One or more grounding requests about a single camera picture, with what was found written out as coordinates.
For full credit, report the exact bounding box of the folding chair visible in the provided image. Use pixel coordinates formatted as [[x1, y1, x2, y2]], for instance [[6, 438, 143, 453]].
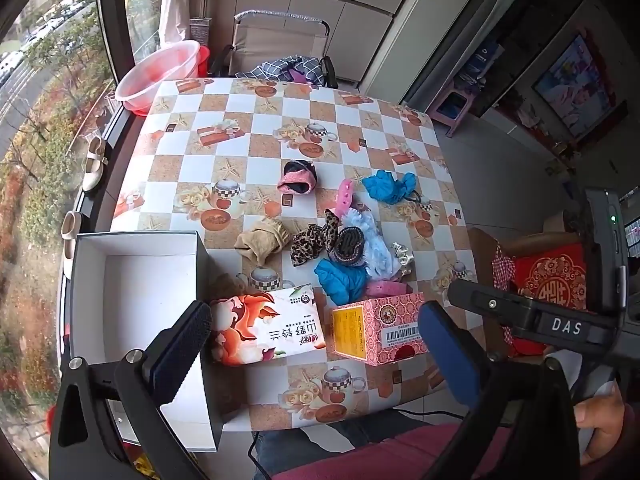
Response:
[[207, 9, 341, 88]]

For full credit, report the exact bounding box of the framed wall picture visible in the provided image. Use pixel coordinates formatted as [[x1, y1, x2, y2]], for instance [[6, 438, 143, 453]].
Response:
[[532, 35, 616, 138]]

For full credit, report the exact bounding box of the red patterned cushion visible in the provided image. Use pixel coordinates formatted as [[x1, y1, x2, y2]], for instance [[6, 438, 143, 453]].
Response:
[[515, 250, 588, 356]]

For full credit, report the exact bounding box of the white box with dark sides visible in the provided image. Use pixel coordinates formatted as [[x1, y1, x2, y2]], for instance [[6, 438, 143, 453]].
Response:
[[59, 230, 223, 453]]

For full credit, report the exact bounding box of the pink plastic basin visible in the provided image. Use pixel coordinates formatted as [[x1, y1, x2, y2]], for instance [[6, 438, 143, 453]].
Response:
[[115, 40, 201, 113]]

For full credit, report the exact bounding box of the orange floral tissue pack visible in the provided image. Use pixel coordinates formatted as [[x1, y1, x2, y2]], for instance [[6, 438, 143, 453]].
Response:
[[209, 284, 328, 367]]

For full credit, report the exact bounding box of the checkered printed tablecloth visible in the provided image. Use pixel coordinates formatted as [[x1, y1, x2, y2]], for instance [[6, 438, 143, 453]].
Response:
[[95, 76, 481, 433]]

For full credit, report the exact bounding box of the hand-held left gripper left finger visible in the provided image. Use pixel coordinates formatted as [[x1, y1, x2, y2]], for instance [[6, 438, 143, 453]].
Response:
[[48, 300, 216, 480]]

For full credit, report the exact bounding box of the beige shoe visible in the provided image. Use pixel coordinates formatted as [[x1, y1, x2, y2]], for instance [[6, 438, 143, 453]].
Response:
[[61, 211, 83, 278], [81, 135, 110, 192]]

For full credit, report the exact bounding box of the beige cabinet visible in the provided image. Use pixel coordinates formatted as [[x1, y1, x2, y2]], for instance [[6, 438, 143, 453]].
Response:
[[197, 0, 416, 86]]

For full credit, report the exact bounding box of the red white checkered cloth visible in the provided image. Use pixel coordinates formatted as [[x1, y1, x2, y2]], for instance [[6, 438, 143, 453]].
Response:
[[492, 240, 518, 346]]

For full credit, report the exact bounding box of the pink black knitted pouch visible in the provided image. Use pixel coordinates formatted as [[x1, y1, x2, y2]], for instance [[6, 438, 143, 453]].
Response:
[[277, 159, 318, 196]]

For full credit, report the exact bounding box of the dark shelf unit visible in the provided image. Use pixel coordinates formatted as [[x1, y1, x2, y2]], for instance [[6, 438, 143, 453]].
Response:
[[402, 0, 596, 121]]

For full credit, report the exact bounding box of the pink foam sponge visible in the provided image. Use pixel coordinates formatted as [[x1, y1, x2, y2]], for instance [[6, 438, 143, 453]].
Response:
[[364, 280, 413, 298]]

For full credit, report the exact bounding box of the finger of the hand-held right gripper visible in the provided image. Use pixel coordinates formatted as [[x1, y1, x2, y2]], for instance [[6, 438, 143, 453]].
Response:
[[492, 312, 541, 346], [447, 278, 538, 318]]

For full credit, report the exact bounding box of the dark purple crochet knit piece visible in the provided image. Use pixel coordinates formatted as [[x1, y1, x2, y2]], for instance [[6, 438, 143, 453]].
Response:
[[327, 227, 368, 264]]

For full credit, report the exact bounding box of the person's right hand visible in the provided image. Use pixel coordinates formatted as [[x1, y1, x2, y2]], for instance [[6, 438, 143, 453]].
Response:
[[574, 394, 628, 467]]

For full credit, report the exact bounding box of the light blue fluffy duster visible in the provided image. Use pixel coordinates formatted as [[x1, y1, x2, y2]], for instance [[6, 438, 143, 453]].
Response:
[[345, 205, 401, 281]]

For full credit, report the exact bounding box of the red plastic basin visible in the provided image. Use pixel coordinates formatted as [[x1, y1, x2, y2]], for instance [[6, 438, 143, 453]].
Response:
[[125, 45, 210, 116]]

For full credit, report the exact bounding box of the blue scrunchie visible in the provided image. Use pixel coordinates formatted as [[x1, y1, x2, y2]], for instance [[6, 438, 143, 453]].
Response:
[[361, 170, 418, 205], [313, 258, 371, 306]]

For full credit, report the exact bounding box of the purple plastic stool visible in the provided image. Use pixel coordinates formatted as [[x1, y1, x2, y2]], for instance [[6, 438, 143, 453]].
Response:
[[430, 87, 481, 138]]

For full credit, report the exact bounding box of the plaid cloth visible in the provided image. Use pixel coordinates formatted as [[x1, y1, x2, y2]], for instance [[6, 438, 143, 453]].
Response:
[[235, 55, 331, 86]]

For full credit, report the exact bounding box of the pink patterned carton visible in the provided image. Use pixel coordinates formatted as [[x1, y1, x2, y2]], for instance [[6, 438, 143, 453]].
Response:
[[331, 292, 431, 367]]

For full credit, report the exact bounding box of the white curtain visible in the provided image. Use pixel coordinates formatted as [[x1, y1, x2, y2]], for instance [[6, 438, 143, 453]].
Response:
[[157, 0, 188, 43]]

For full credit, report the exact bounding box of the grey brush with pole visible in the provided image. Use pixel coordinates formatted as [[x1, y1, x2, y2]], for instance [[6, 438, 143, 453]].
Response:
[[189, 0, 211, 46]]

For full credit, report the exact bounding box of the leopard print scrunchie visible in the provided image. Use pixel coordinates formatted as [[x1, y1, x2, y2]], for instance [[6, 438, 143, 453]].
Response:
[[291, 224, 326, 267]]

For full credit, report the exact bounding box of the person's maroon sweater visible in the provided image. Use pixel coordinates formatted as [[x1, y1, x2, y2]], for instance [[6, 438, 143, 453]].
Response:
[[320, 422, 640, 480]]

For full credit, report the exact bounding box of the white perforated foam piece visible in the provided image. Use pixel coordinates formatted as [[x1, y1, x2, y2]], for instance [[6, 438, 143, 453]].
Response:
[[392, 241, 416, 277]]

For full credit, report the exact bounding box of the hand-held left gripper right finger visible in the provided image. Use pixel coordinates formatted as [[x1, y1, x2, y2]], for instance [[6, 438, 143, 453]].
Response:
[[419, 301, 586, 480]]

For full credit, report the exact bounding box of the beige stocking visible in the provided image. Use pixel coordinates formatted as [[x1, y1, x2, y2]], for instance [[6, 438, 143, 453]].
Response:
[[234, 217, 292, 263]]

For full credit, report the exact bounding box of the brown armchair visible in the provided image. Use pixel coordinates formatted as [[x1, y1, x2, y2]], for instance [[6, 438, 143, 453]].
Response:
[[467, 220, 591, 361]]

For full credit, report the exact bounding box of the leopard print hair bow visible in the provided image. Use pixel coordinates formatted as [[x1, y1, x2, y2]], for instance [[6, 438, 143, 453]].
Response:
[[320, 209, 343, 251]]

